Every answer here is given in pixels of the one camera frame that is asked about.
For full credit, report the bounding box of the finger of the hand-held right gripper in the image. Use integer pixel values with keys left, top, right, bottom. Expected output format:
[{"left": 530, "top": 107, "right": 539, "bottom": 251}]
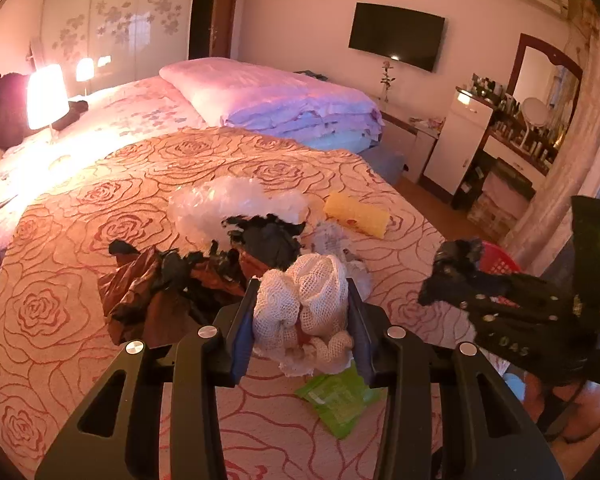
[
  {"left": 457, "top": 271, "right": 578, "bottom": 323},
  {"left": 467, "top": 311, "right": 600, "bottom": 387}
]

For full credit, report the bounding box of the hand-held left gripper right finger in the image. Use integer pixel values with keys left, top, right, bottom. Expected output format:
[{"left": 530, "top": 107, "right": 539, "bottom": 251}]
[{"left": 346, "top": 276, "right": 564, "bottom": 480}]

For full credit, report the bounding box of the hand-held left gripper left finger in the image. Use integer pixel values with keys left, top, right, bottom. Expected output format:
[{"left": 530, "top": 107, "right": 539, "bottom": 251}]
[{"left": 35, "top": 279, "right": 262, "bottom": 480}]

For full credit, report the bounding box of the red plastic basket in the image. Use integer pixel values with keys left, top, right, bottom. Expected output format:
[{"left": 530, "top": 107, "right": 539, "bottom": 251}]
[{"left": 472, "top": 241, "right": 527, "bottom": 307}]

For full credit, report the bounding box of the green wipes packet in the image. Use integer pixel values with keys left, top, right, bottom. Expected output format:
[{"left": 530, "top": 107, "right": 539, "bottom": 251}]
[{"left": 295, "top": 362, "right": 386, "bottom": 438}]

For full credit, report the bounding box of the white mesh net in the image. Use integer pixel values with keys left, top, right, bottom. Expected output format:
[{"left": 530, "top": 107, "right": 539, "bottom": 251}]
[{"left": 252, "top": 254, "right": 356, "bottom": 376}]

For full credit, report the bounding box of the black plastic bag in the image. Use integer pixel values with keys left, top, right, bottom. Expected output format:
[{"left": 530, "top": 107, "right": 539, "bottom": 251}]
[{"left": 221, "top": 214, "right": 306, "bottom": 273}]

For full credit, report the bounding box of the brown wrapper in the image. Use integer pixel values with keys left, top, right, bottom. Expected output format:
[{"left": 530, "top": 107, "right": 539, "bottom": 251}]
[{"left": 98, "top": 239, "right": 248, "bottom": 346}]

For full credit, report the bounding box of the clear plastic bag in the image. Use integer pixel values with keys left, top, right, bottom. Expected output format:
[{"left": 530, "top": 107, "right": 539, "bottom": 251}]
[{"left": 167, "top": 176, "right": 326, "bottom": 256}]

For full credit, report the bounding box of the stack of storage boxes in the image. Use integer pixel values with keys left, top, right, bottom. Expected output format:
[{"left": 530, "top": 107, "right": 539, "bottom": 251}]
[{"left": 467, "top": 160, "right": 536, "bottom": 231}]

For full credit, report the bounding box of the patterned curtain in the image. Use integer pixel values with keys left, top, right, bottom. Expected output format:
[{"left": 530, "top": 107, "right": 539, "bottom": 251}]
[{"left": 500, "top": 0, "right": 600, "bottom": 281}]

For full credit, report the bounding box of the white dressing table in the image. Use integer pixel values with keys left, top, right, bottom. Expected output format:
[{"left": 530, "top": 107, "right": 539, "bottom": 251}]
[{"left": 482, "top": 135, "right": 551, "bottom": 181}]

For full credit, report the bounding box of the round vanity mirror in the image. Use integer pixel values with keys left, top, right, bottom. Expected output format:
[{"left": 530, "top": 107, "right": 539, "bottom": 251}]
[{"left": 521, "top": 97, "right": 548, "bottom": 148}]

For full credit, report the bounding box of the tall white cabinet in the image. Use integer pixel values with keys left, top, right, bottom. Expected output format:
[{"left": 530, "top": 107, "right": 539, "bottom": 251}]
[{"left": 422, "top": 87, "right": 496, "bottom": 196}]

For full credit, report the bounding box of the row of cosmetic bottles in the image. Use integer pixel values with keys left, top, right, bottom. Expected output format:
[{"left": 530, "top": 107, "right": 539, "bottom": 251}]
[{"left": 467, "top": 72, "right": 561, "bottom": 161}]

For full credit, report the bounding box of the dressing table mirror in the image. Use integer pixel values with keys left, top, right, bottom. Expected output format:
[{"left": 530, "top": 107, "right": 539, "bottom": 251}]
[{"left": 510, "top": 33, "right": 583, "bottom": 161}]

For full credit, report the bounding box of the bed with rose bedspread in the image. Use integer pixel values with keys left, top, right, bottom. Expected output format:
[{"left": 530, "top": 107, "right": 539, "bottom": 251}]
[{"left": 0, "top": 127, "right": 481, "bottom": 480}]

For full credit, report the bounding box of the low white cabinet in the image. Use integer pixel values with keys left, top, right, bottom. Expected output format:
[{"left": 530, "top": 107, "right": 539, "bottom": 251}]
[{"left": 380, "top": 107, "right": 441, "bottom": 183}]

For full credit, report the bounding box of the folded pink quilt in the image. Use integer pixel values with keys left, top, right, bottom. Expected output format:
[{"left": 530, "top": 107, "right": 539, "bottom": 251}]
[{"left": 159, "top": 57, "right": 385, "bottom": 153}]

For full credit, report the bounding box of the rose in vase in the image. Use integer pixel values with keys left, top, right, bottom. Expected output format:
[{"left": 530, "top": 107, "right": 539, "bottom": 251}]
[{"left": 379, "top": 60, "right": 397, "bottom": 106}]

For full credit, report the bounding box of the bed with floral sheet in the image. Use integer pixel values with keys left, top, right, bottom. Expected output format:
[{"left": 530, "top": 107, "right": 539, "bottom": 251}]
[{"left": 0, "top": 75, "right": 411, "bottom": 186}]

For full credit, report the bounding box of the white table lamp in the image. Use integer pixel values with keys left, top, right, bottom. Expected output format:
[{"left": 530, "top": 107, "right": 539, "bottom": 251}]
[{"left": 26, "top": 64, "right": 71, "bottom": 133}]

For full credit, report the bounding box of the small table lamp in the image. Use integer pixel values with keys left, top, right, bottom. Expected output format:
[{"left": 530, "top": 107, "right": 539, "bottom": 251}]
[{"left": 76, "top": 58, "right": 96, "bottom": 96}]

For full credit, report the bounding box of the brown wooden door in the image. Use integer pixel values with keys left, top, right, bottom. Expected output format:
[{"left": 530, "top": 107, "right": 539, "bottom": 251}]
[{"left": 215, "top": 0, "right": 240, "bottom": 61}]

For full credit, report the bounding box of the dark plush toy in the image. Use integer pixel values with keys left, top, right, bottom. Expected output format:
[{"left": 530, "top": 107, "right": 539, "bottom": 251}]
[{"left": 0, "top": 72, "right": 88, "bottom": 148}]

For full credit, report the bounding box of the floral sliding door wardrobe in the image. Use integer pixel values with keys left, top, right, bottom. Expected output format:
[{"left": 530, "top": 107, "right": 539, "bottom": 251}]
[{"left": 40, "top": 0, "right": 197, "bottom": 96}]

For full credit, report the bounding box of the wall mounted television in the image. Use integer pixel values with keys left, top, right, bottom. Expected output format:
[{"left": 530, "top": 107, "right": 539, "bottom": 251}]
[{"left": 348, "top": 2, "right": 446, "bottom": 73}]

